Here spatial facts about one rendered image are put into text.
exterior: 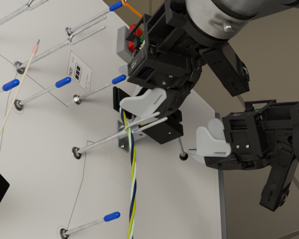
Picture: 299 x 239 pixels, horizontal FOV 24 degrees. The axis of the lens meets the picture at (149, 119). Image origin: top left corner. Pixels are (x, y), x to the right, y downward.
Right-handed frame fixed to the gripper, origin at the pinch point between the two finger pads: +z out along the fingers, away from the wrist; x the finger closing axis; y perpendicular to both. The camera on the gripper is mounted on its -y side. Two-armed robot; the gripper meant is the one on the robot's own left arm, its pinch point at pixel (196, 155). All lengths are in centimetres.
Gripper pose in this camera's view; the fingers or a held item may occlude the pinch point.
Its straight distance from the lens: 107.8
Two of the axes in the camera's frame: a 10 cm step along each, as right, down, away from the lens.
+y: -2.5, -9.4, -2.4
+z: -7.8, 0.5, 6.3
